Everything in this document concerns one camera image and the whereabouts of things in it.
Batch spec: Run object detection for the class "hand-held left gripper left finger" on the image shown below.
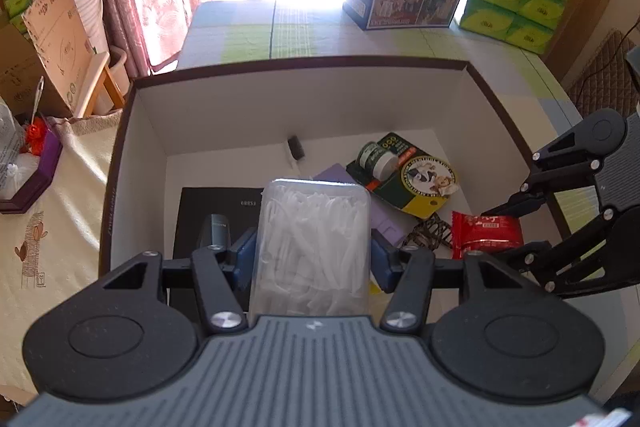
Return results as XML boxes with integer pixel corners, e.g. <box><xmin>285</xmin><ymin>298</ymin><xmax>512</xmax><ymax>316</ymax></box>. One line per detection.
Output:
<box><xmin>102</xmin><ymin>227</ymin><xmax>259</xmax><ymax>335</ymax></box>

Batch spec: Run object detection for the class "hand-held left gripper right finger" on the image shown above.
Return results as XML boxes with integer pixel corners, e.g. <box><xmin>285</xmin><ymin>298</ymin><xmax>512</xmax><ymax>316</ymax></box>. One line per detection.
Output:
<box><xmin>370</xmin><ymin>234</ymin><xmax>546</xmax><ymax>334</ymax></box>

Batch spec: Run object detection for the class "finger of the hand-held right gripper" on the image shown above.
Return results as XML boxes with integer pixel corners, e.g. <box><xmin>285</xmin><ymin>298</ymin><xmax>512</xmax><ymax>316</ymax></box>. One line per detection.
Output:
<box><xmin>462</xmin><ymin>207</ymin><xmax>640</xmax><ymax>299</ymax></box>
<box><xmin>481</xmin><ymin>124</ymin><xmax>603</xmax><ymax>218</ymax></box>

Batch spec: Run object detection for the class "red candy packet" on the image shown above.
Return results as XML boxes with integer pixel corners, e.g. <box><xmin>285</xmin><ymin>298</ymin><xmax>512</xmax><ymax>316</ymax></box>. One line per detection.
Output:
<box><xmin>450</xmin><ymin>211</ymin><xmax>525</xmax><ymax>260</ymax></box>

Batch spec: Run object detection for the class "purple tube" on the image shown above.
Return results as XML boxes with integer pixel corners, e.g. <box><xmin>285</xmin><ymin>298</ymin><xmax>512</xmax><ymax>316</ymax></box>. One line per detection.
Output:
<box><xmin>314</xmin><ymin>163</ymin><xmax>401</xmax><ymax>248</ymax></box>

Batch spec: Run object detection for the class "striped hair claw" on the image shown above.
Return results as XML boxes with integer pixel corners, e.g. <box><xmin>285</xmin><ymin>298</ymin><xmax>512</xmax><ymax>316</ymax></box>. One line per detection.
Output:
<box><xmin>403</xmin><ymin>213</ymin><xmax>453</xmax><ymax>254</ymax></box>

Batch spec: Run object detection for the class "black shaver box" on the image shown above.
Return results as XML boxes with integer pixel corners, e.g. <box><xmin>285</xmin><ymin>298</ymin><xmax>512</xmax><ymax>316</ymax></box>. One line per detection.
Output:
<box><xmin>170</xmin><ymin>186</ymin><xmax>266</xmax><ymax>308</ymax></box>

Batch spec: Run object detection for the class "clear floss pick box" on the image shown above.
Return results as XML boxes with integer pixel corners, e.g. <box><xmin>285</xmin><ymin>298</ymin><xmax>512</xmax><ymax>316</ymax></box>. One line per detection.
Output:
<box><xmin>248</xmin><ymin>178</ymin><xmax>374</xmax><ymax>320</ymax></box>

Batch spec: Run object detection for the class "green printed card packet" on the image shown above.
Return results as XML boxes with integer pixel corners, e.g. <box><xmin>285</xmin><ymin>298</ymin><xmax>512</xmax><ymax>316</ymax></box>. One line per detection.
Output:
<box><xmin>346</xmin><ymin>132</ymin><xmax>459</xmax><ymax>220</ymax></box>

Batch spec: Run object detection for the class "small green white jar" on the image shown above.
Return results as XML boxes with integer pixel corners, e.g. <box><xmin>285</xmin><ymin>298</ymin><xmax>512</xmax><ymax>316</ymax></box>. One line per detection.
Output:
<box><xmin>356</xmin><ymin>141</ymin><xmax>401</xmax><ymax>182</ymax></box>

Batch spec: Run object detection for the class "white brush with black bristles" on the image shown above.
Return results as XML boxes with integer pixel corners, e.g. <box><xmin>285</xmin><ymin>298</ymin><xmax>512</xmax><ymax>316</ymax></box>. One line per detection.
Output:
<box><xmin>286</xmin><ymin>134</ymin><xmax>307</xmax><ymax>170</ymax></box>

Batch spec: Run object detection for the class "brown storage box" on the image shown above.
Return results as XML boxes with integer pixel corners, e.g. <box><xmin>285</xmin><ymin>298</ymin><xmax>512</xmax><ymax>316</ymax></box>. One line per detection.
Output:
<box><xmin>97</xmin><ymin>56</ymin><xmax>581</xmax><ymax>308</ymax></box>

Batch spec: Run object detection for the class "brown quilted chair cover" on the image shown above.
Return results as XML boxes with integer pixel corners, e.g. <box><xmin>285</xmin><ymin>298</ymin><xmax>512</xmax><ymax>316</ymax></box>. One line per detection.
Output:
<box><xmin>565</xmin><ymin>27</ymin><xmax>640</xmax><ymax>118</ymax></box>

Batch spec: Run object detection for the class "beige embroidered cloth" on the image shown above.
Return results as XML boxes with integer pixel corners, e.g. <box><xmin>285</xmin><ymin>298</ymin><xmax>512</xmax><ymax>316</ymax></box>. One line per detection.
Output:
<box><xmin>0</xmin><ymin>107</ymin><xmax>126</xmax><ymax>408</ymax></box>

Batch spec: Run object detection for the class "purple tray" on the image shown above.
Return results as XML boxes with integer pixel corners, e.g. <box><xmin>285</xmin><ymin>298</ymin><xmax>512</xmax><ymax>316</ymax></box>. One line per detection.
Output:
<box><xmin>0</xmin><ymin>129</ymin><xmax>64</xmax><ymax>214</ymax></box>

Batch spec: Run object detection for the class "white bin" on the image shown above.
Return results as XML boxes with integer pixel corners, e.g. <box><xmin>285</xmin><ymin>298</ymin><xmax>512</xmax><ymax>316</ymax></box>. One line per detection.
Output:
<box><xmin>107</xmin><ymin>46</ymin><xmax>133</xmax><ymax>94</ymax></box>

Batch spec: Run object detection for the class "wooden stool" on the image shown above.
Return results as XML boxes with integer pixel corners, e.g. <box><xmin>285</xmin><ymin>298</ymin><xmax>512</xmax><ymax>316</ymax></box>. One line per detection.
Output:
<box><xmin>75</xmin><ymin>52</ymin><xmax>126</xmax><ymax>118</ymax></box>

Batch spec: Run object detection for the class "red ornament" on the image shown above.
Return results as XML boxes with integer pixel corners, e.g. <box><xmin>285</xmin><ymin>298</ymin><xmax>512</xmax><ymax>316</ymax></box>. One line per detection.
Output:
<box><xmin>22</xmin><ymin>117</ymin><xmax>51</xmax><ymax>156</ymax></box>

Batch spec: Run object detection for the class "clear plastic bottle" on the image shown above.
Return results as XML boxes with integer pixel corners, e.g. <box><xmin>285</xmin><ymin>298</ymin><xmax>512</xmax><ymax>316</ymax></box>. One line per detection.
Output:
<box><xmin>0</xmin><ymin>101</ymin><xmax>26</xmax><ymax>198</ymax></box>

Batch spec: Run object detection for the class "beige printed cardboard carton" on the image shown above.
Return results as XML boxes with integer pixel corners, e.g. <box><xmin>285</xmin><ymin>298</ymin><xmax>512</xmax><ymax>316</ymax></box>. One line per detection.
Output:
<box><xmin>22</xmin><ymin>0</ymin><xmax>98</xmax><ymax>118</ymax></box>

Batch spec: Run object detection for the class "white striped paper bag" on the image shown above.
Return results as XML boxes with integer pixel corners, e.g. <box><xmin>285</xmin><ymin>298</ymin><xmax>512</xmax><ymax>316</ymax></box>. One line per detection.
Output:
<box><xmin>70</xmin><ymin>0</ymin><xmax>108</xmax><ymax>52</ymax></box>

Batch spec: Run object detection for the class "single green tissue pack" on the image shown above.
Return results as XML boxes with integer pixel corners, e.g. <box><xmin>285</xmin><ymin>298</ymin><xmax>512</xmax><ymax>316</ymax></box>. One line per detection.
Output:
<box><xmin>0</xmin><ymin>0</ymin><xmax>31</xmax><ymax>18</ymax></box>

